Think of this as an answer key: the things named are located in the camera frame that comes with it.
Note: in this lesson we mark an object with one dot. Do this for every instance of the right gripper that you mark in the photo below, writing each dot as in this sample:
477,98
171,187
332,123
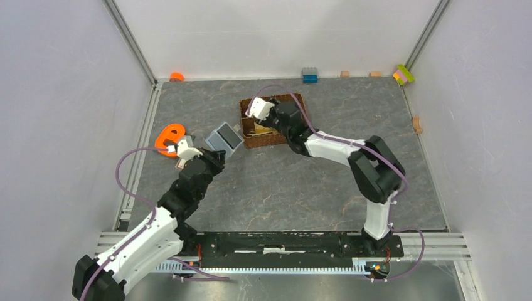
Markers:
272,111

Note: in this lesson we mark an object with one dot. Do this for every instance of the wooden arch block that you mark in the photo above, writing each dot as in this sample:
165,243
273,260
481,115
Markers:
417,125

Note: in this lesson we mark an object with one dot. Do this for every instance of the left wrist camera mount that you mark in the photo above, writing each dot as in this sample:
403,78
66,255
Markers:
184,149

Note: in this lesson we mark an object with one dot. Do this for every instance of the orange round cap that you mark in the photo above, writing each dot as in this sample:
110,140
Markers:
176,77

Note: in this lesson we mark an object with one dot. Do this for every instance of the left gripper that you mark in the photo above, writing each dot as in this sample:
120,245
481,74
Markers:
216,158

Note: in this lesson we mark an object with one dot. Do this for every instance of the multicolour toy brick stack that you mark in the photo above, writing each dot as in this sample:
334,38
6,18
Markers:
402,75

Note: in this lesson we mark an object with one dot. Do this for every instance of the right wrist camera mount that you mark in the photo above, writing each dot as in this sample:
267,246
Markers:
259,108

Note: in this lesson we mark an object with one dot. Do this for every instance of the black credit card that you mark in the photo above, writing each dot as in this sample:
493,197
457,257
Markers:
231,137

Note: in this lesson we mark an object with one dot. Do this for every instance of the blue grey toy brick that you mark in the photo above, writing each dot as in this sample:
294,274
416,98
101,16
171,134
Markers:
310,75

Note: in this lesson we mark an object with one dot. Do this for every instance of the brown wicker divided basket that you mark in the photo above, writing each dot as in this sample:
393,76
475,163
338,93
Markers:
255,135

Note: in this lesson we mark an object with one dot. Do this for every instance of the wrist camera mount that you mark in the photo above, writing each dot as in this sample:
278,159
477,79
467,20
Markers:
259,108
184,149

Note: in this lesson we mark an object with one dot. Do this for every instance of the grey card holder wallet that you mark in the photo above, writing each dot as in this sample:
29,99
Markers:
215,142

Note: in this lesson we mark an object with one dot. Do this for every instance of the orange plastic tape dispenser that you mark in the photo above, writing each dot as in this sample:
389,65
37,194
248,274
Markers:
169,137

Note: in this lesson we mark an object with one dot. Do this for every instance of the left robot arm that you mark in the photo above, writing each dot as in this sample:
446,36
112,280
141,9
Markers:
112,274

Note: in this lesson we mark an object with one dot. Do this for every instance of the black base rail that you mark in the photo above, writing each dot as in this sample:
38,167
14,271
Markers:
287,249

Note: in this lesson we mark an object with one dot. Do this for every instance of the yellow card in basket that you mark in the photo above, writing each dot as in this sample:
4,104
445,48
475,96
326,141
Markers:
261,130

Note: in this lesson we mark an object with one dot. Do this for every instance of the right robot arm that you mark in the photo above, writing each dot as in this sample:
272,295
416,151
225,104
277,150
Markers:
376,171

